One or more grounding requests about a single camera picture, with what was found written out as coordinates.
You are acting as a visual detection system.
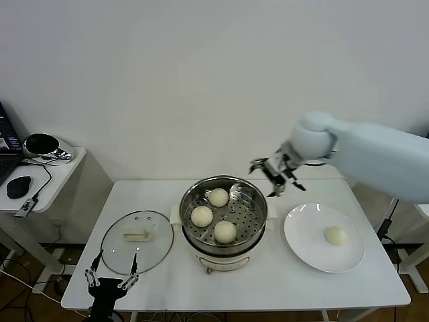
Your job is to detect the white laptop cable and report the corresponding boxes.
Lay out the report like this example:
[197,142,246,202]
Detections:
[388,199,402,221]

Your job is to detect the small grey usb hub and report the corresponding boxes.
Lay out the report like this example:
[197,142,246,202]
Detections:
[15,198,38,219]

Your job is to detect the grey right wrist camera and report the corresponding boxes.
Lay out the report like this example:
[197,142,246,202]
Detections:
[249,156,271,174]

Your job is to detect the round glass pot lid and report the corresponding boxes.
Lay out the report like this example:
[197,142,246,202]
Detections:
[100,210,175,276]

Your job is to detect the perforated steel steamer basket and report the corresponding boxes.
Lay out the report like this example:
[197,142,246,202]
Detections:
[170,174,279,251]

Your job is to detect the white floor cable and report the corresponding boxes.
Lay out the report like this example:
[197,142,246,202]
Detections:
[0,270,64,306]

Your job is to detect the white oval plate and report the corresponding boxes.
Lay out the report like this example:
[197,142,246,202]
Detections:
[283,203,366,274]

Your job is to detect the thin black usb cable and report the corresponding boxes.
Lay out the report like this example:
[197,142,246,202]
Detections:
[19,160,53,202]

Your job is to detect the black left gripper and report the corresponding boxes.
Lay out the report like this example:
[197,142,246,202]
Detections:
[84,250,140,322]

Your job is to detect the black power adapter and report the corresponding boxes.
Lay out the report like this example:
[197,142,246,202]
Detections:
[375,219,393,239]

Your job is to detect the white steamed baozi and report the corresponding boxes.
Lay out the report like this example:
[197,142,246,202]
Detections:
[190,205,215,228]
[213,220,237,245]
[324,226,349,247]
[208,188,231,207]

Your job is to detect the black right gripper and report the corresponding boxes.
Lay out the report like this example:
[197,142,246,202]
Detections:
[266,142,306,199]

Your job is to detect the white side table with mouse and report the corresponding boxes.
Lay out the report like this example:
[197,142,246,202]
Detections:
[0,146,87,286]

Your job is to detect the white cables under table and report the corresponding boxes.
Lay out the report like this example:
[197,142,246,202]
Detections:
[147,311,222,322]

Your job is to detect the black floor cable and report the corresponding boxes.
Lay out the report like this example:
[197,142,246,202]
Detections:
[0,250,46,313]

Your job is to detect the white side table with sticker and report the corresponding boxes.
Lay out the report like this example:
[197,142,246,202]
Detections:
[395,197,429,296]

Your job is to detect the chrome and black headset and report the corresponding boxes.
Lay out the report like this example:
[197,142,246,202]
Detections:
[22,133,74,162]

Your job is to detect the cream electric cooking pot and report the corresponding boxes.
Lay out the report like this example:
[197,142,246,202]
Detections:
[180,217,269,276]

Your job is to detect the black computer mouse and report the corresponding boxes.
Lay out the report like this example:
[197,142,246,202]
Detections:
[6,176,32,200]

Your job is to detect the black laptop with dark screen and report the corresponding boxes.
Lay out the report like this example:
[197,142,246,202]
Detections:
[0,100,25,189]

